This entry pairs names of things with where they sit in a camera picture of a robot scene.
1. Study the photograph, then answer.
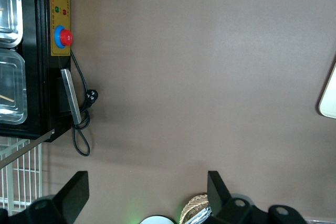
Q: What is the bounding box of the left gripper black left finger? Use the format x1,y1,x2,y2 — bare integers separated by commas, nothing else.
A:
7,170,90,224

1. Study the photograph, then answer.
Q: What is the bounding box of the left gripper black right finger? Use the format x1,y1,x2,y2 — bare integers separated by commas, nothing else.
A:
207,170,269,224

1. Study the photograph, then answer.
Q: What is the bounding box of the cream plastic serving tray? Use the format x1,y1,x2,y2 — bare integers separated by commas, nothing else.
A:
318,55,336,119

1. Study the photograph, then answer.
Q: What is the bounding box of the light woven wicker basket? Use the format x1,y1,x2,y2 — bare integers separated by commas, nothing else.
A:
179,193,211,224

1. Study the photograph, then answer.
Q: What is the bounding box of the black machine with yellow panel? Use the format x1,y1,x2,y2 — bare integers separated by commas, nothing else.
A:
0,0,73,143

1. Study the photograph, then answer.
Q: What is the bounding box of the shiny metal container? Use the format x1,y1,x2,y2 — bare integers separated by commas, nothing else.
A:
0,49,28,125
0,0,24,49

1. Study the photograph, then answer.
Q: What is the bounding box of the brown table cover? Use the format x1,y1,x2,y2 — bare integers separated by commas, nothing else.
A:
41,0,336,224

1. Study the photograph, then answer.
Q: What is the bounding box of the white wire basket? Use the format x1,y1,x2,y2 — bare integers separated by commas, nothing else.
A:
0,137,44,217

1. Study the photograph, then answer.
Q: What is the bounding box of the silver machine handle bar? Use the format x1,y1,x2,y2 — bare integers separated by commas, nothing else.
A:
60,68,82,125

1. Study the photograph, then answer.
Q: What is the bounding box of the black power cable with plug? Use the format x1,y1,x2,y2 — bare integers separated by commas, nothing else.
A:
70,49,99,156

